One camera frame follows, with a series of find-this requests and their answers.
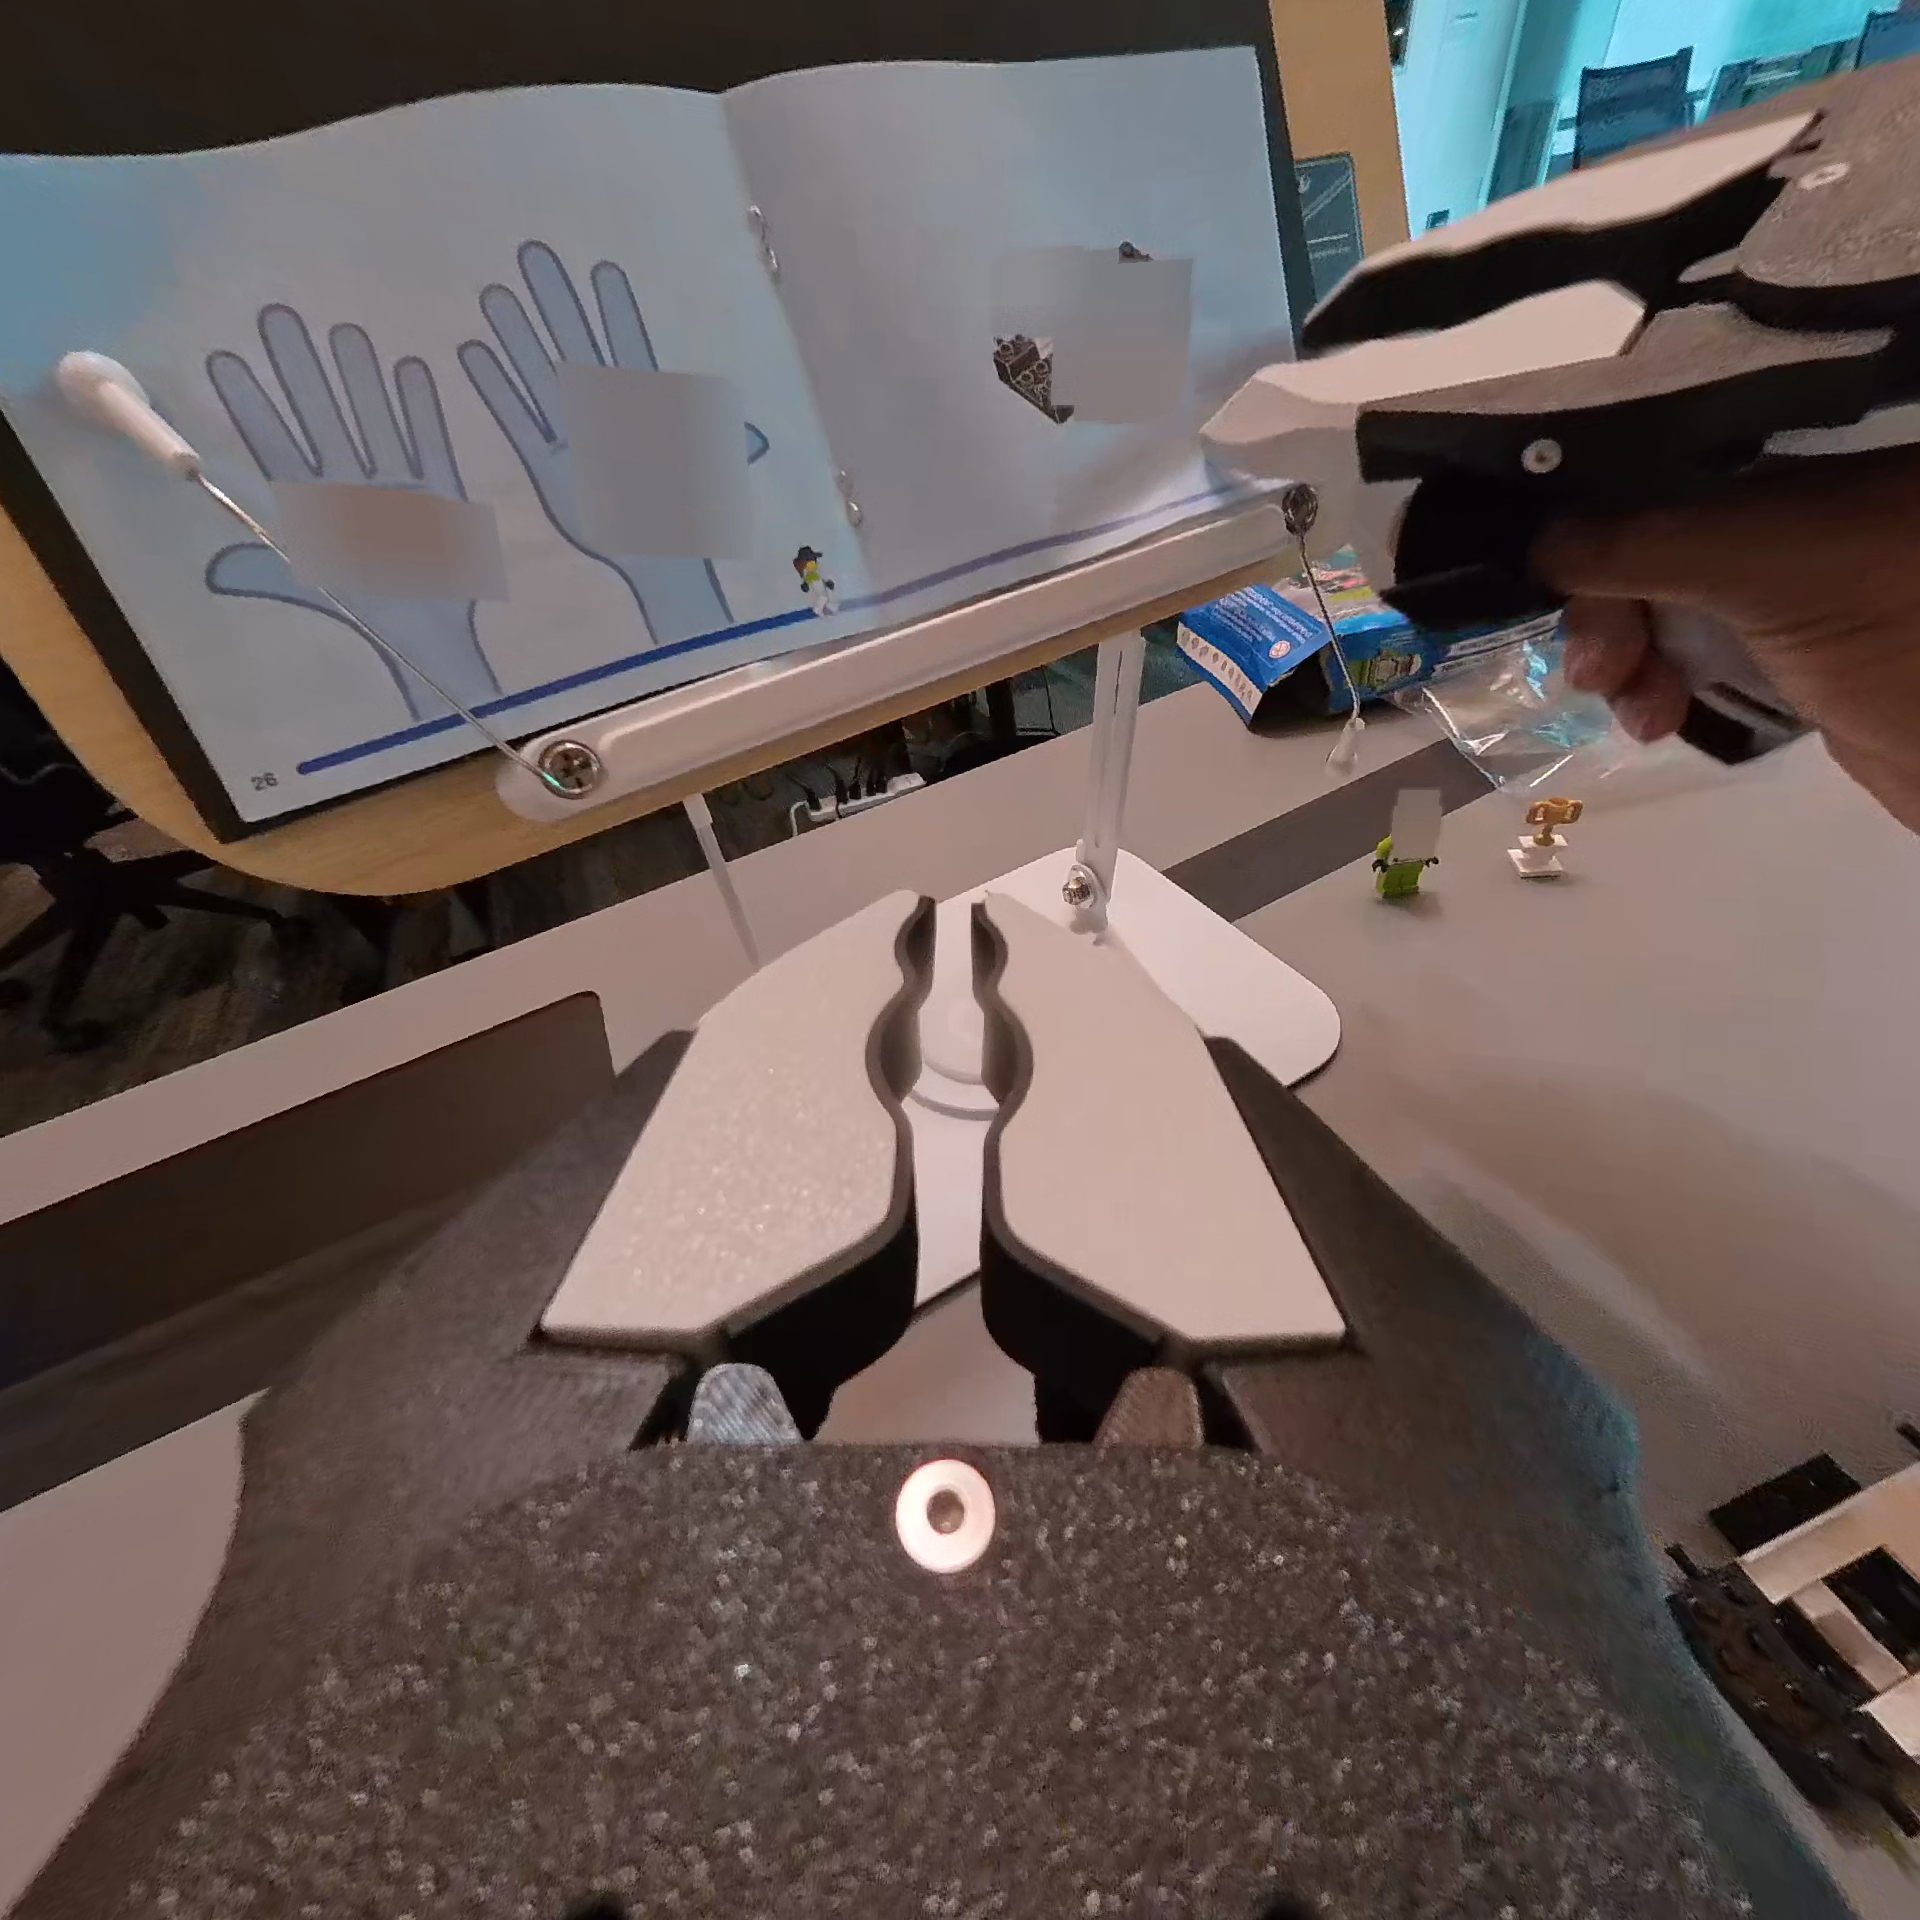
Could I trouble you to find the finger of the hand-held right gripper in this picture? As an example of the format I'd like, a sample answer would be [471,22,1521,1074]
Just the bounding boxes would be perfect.
[1198,283,1652,490]
[1293,106,1836,353]

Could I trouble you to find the black office chair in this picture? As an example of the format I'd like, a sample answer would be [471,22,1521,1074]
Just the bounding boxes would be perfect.
[1560,43,1808,174]
[0,686,186,1028]

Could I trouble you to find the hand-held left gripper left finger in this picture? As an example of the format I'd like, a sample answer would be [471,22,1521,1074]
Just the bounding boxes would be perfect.
[542,891,934,1405]

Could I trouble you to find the orange white lego car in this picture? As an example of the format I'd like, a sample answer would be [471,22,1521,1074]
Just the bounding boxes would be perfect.
[1664,1423,1920,1839]

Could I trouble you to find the instruction booklet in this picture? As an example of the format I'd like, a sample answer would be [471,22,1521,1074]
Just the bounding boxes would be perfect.
[0,46,1326,833]

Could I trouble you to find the green minifigure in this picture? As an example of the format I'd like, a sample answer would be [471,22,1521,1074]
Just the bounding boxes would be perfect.
[1368,793,1450,906]

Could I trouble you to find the clear plastic bag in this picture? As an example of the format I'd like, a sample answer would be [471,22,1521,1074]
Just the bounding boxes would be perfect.
[1409,641,1644,799]

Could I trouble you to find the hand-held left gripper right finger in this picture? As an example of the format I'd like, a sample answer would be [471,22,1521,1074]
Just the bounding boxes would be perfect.
[973,891,1356,1405]

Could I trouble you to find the blue cardboard box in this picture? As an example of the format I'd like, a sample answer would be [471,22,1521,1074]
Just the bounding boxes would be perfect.
[1174,573,1430,725]

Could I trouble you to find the white book stand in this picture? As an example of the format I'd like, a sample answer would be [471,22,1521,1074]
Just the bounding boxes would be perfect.
[52,350,1415,1099]

